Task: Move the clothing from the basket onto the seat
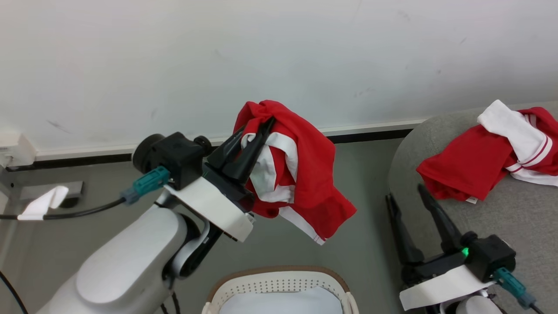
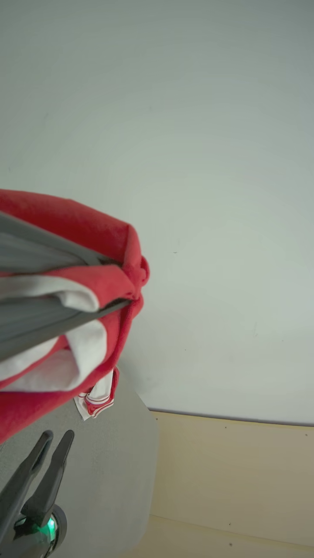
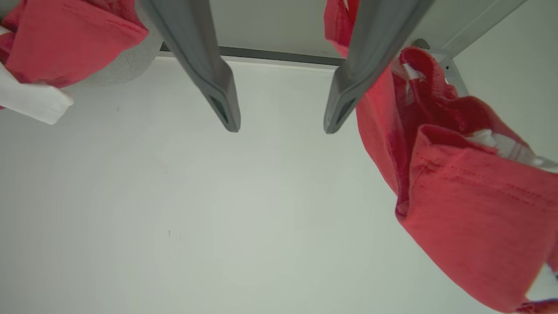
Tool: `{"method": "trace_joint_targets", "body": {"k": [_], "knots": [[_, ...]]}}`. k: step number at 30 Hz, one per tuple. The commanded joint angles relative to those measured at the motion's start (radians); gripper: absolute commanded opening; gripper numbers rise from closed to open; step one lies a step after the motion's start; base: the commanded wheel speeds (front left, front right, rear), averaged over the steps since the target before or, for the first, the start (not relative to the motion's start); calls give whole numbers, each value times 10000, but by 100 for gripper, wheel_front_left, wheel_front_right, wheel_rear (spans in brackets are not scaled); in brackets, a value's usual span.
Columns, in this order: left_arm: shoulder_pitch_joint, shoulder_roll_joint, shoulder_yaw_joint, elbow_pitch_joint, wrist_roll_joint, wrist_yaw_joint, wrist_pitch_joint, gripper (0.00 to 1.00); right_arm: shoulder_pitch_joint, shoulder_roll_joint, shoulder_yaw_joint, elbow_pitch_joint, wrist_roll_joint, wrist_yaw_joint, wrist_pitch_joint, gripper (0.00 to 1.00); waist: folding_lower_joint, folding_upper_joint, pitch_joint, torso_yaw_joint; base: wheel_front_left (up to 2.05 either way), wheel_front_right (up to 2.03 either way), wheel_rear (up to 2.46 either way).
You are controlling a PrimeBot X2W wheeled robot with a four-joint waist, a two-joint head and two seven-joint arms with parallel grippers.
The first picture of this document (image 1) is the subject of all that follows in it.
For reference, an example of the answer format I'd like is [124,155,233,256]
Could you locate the white wall box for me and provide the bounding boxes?
[0,133,37,169]

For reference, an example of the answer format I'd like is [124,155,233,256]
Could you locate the grey fabric sofa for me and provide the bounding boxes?
[386,101,558,314]

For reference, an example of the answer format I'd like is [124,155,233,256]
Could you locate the red white shorts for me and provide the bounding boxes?
[233,100,357,246]

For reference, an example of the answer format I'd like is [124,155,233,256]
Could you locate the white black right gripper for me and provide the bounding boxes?
[386,183,495,311]

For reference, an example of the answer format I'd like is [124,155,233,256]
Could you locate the grey metal bracket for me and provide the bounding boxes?
[19,181,84,202]

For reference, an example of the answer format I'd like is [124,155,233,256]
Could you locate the red white shirt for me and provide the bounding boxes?
[416,99,558,205]

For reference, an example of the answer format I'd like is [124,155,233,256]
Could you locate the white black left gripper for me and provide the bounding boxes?
[163,117,275,242]

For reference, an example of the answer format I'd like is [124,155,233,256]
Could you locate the black cable with teal plug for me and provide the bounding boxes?
[0,166,171,221]
[494,267,546,314]

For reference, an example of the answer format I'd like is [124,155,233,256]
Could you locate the white brown laundry basket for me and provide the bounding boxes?
[201,266,361,314]

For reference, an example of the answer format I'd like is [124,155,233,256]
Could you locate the white black baseboard strip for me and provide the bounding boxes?
[0,117,429,173]

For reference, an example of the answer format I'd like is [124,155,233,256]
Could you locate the grey metal frame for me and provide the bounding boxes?
[0,168,22,280]

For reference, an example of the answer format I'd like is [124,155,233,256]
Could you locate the white tape tag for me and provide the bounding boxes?
[17,186,70,221]

